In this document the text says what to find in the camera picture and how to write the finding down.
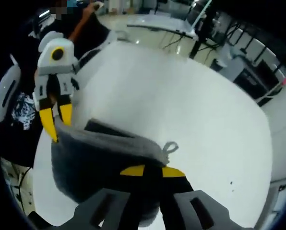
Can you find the grey towel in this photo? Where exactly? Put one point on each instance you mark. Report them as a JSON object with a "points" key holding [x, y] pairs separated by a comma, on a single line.
{"points": [[92, 163]]}

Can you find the white worn device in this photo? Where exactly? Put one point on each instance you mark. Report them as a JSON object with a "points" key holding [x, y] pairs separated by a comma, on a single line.
{"points": [[7, 93]]}

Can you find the white background desk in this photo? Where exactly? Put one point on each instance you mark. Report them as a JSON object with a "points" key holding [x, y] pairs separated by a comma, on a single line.
{"points": [[157, 24]]}

